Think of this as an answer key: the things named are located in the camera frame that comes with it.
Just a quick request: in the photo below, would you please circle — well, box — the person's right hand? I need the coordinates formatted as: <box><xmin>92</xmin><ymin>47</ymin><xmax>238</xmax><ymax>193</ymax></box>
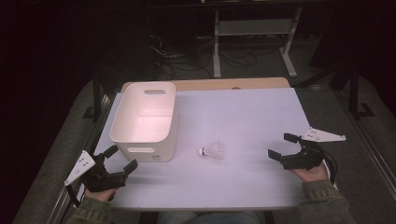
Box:
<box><xmin>290</xmin><ymin>161</ymin><xmax>330</xmax><ymax>183</ymax></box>

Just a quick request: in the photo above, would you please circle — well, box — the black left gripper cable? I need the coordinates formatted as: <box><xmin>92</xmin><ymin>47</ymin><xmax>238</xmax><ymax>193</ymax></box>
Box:
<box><xmin>64</xmin><ymin>184</ymin><xmax>82</xmax><ymax>209</ymax></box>

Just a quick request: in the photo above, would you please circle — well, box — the person's left hand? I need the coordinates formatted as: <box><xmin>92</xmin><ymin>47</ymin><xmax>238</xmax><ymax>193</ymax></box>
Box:
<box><xmin>83</xmin><ymin>188</ymin><xmax>118</xmax><ymax>203</ymax></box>

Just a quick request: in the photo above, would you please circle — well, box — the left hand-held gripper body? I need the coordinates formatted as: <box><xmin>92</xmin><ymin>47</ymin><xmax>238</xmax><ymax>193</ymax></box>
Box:
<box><xmin>64</xmin><ymin>150</ymin><xmax>129</xmax><ymax>193</ymax></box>

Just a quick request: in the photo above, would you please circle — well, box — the black metal stand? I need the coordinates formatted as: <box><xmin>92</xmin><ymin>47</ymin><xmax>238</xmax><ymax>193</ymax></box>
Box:
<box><xmin>330</xmin><ymin>60</ymin><xmax>376</xmax><ymax>121</ymax></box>
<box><xmin>82</xmin><ymin>70</ymin><xmax>109</xmax><ymax>123</ymax></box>

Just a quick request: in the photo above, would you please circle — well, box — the white metal stand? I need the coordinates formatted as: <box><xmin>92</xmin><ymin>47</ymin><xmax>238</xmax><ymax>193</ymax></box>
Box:
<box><xmin>212</xmin><ymin>7</ymin><xmax>304</xmax><ymax>79</ymax></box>

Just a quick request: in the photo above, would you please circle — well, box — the white plastic bin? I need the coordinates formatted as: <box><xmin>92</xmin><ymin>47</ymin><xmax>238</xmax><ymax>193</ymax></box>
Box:
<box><xmin>109</xmin><ymin>81</ymin><xmax>179</xmax><ymax>163</ymax></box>

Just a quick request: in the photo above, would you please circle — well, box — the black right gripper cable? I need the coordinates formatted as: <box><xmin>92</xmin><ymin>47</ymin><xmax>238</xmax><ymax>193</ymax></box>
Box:
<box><xmin>320</xmin><ymin>148</ymin><xmax>339</xmax><ymax>185</ymax></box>

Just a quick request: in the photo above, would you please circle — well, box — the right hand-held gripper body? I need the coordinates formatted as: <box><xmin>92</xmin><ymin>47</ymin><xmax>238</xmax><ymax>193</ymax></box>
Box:
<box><xmin>279</xmin><ymin>126</ymin><xmax>347</xmax><ymax>171</ymax></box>

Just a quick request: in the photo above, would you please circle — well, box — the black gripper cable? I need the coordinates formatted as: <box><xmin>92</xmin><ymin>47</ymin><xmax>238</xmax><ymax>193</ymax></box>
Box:
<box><xmin>320</xmin><ymin>148</ymin><xmax>339</xmax><ymax>185</ymax></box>
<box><xmin>64</xmin><ymin>184</ymin><xmax>82</xmax><ymax>209</ymax></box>

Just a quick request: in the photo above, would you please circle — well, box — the white feather shuttlecock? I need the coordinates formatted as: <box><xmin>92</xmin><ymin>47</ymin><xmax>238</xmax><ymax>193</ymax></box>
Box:
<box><xmin>198</xmin><ymin>140</ymin><xmax>225</xmax><ymax>161</ymax></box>

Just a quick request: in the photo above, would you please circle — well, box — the tangle of black floor cables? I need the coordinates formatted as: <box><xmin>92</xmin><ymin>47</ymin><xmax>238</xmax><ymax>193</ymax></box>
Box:
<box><xmin>148</xmin><ymin>33</ymin><xmax>276</xmax><ymax>80</ymax></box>

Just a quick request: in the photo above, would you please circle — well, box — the aluminium frame rail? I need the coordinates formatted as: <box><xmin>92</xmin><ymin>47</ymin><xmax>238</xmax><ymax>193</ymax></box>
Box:
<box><xmin>337</xmin><ymin>91</ymin><xmax>396</xmax><ymax>202</ymax></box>
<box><xmin>46</xmin><ymin>92</ymin><xmax>114</xmax><ymax>224</ymax></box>

